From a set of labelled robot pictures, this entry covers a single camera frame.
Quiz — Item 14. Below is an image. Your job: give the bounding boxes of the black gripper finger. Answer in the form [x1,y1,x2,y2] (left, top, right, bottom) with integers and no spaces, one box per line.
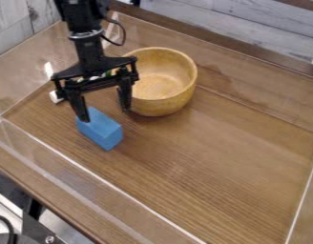
[67,91,91,123]
[118,76,132,112]

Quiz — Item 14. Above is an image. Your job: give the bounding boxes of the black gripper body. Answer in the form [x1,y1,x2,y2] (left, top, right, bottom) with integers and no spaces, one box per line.
[49,29,142,100]

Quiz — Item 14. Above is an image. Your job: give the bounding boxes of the blue rectangular block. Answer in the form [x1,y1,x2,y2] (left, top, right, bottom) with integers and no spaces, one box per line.
[75,107,123,151]

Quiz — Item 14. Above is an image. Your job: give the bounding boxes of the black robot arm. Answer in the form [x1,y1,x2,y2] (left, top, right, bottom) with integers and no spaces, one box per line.
[51,0,139,123]

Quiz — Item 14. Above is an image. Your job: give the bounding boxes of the brown wooden bowl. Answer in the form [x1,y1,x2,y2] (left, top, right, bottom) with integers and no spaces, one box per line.
[123,47,198,117]

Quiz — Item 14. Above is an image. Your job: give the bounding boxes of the green and white marker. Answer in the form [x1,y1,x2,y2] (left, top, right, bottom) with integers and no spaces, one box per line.
[48,70,116,105]

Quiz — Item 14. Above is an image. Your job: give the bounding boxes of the clear acrylic front barrier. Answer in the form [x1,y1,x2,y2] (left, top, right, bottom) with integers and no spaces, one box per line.
[0,117,206,244]

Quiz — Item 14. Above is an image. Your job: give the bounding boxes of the clear acrylic corner bracket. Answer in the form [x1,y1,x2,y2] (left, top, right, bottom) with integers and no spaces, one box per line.
[73,10,122,50]

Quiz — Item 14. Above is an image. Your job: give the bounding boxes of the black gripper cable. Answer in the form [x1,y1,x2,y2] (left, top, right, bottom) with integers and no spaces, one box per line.
[99,17,127,47]

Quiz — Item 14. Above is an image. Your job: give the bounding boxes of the black metal base plate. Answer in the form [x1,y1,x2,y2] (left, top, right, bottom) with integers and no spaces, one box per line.
[21,213,65,244]

